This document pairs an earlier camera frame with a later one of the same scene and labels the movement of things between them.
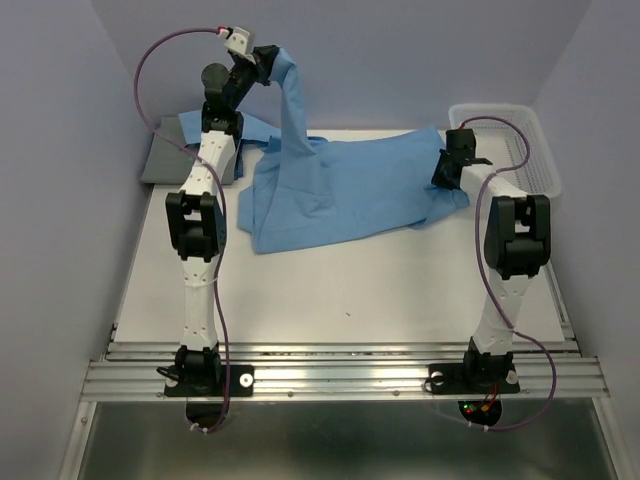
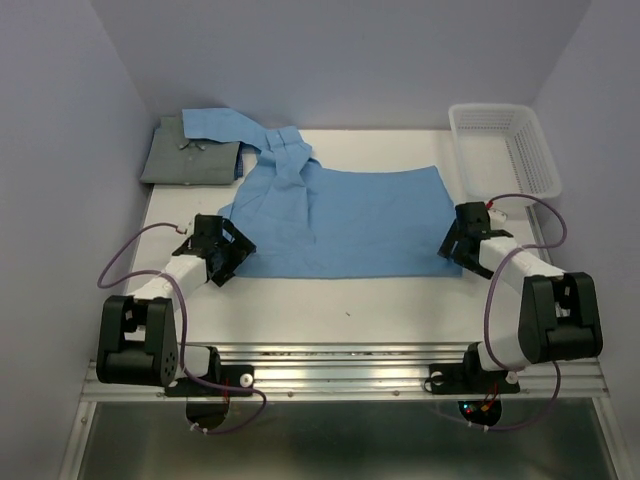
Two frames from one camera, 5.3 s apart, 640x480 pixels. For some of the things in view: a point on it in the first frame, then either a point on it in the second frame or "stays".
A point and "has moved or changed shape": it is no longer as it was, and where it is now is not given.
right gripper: (437, 178) to (447, 247)
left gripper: (262, 56) to (239, 249)
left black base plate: (241, 384) stays
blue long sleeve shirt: (306, 190) has moved or changed shape
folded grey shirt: (171, 158) stays
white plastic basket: (514, 139) stays
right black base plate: (451, 379) stays
